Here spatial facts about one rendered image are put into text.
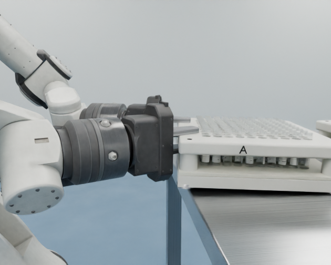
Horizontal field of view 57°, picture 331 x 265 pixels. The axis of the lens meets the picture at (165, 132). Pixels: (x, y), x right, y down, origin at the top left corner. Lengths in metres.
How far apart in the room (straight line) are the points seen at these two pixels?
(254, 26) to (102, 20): 1.90
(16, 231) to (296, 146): 0.61
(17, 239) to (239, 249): 0.58
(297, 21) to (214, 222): 4.30
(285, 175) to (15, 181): 0.36
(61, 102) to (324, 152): 0.47
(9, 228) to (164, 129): 0.48
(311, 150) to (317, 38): 4.30
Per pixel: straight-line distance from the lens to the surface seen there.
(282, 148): 0.47
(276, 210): 0.43
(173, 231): 0.93
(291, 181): 0.49
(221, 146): 0.45
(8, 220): 0.79
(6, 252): 0.72
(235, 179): 0.46
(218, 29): 4.08
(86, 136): 0.40
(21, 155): 0.39
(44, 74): 0.88
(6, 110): 0.41
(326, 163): 0.51
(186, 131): 0.49
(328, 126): 0.72
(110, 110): 0.62
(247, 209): 0.42
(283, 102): 4.51
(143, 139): 0.44
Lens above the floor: 1.07
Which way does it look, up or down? 11 degrees down
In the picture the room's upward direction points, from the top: straight up
